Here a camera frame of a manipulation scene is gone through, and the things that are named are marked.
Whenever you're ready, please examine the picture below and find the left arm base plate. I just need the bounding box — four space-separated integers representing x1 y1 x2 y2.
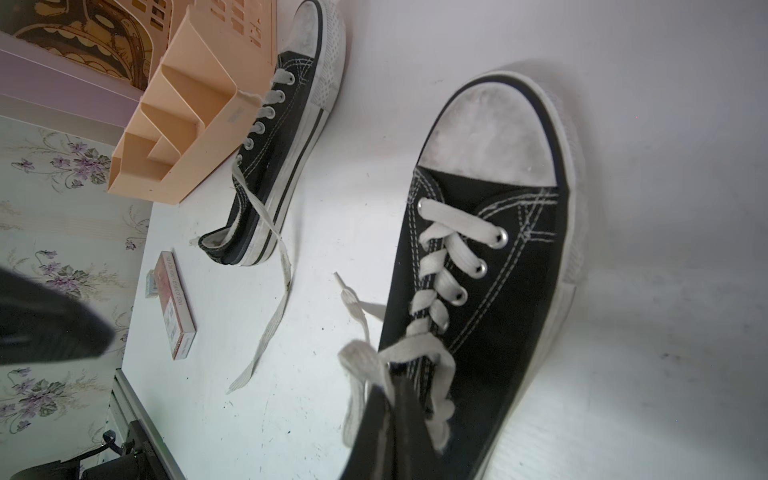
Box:
11 420 171 480

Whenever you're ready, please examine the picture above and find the red card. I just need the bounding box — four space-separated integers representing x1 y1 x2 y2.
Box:
153 251 197 361

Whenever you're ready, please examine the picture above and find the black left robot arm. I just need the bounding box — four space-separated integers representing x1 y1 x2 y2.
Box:
1 270 115 366

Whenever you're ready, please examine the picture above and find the aluminium rail frame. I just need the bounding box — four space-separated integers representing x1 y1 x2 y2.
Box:
108 369 186 480

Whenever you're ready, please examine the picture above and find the pink folder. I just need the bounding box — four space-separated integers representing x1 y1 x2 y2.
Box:
1 33 143 128

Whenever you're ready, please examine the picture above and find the black canvas sneaker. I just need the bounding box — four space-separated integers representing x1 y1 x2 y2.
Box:
338 69 587 479
197 0 347 392

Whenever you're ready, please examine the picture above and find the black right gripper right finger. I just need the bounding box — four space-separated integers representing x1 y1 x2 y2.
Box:
393 376 442 480

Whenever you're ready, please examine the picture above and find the peach plastic file organizer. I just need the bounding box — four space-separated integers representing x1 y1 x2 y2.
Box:
107 1 277 205

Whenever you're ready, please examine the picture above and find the yellow wanted poster book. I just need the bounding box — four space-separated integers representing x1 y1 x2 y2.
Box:
1 1 153 90

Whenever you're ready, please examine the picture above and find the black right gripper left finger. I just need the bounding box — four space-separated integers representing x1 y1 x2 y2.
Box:
340 387 396 480

